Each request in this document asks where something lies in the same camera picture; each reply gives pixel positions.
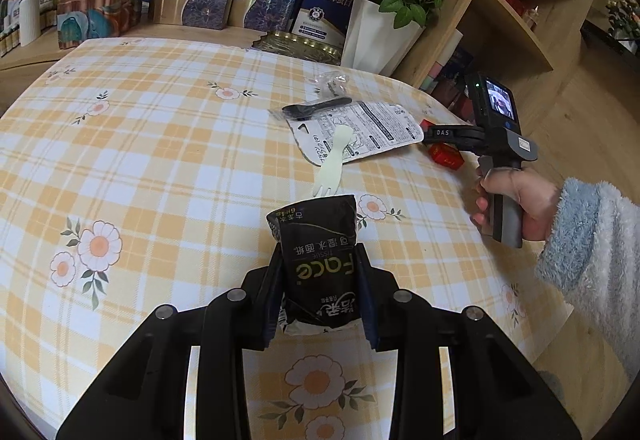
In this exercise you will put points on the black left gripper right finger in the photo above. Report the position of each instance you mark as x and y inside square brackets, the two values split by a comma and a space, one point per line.
[458, 376]

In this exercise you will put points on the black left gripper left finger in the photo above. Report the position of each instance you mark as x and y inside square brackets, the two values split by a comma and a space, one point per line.
[141, 391]

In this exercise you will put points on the red small cigarette box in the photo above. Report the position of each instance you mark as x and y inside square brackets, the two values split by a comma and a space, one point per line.
[445, 155]

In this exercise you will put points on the black Face tissue pack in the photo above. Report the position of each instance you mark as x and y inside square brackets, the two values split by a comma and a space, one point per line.
[318, 240]

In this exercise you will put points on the person's right hand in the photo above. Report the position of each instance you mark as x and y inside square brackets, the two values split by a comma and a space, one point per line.
[537, 197]

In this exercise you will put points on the black white printed pouch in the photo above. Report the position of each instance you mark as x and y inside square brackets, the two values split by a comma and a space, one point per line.
[378, 127]

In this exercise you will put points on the wooden shelf unit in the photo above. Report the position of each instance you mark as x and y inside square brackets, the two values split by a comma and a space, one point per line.
[527, 45]

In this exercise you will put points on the fluffy grey right sleeve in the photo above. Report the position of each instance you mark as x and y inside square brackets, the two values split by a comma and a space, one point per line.
[592, 258]

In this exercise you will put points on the white flower vase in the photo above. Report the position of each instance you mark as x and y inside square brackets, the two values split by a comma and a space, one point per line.
[372, 42]

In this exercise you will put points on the white plastic fork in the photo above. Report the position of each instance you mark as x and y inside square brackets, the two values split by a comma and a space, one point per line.
[329, 175]

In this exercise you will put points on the black plastic spoon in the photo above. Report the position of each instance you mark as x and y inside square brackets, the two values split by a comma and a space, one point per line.
[306, 111]

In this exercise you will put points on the blue white milk box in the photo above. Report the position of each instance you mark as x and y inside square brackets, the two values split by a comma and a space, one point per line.
[324, 21]

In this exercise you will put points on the yellow plaid floral tablecloth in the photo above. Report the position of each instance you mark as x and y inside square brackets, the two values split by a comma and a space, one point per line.
[138, 172]

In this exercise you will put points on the teal striped gift box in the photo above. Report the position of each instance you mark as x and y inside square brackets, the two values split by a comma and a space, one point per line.
[80, 20]

